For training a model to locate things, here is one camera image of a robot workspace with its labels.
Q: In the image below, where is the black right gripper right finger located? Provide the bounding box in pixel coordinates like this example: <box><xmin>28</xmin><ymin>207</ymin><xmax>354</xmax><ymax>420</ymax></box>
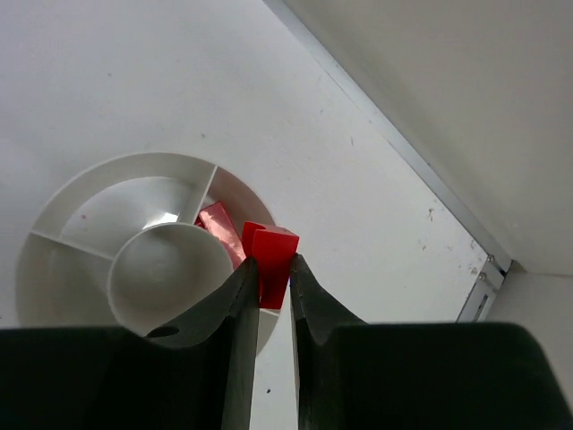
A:
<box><xmin>290</xmin><ymin>255</ymin><xmax>572</xmax><ymax>429</ymax></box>

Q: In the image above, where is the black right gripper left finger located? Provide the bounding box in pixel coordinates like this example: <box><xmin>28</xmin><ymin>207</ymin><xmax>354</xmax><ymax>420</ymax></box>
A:
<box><xmin>1</xmin><ymin>259</ymin><xmax>259</xmax><ymax>429</ymax></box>

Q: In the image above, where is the red lego slope piece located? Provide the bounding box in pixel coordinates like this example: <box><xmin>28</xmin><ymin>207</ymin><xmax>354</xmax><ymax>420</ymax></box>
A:
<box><xmin>242</xmin><ymin>221</ymin><xmax>299</xmax><ymax>310</ymax></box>

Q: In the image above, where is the white round divided container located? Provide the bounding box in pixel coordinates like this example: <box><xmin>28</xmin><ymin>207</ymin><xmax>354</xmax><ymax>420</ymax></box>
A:
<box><xmin>15</xmin><ymin>152</ymin><xmax>272</xmax><ymax>335</ymax></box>

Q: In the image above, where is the aluminium rail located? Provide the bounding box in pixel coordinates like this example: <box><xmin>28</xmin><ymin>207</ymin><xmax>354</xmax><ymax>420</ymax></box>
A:
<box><xmin>266</xmin><ymin>1</ymin><xmax>512</xmax><ymax>323</ymax></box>

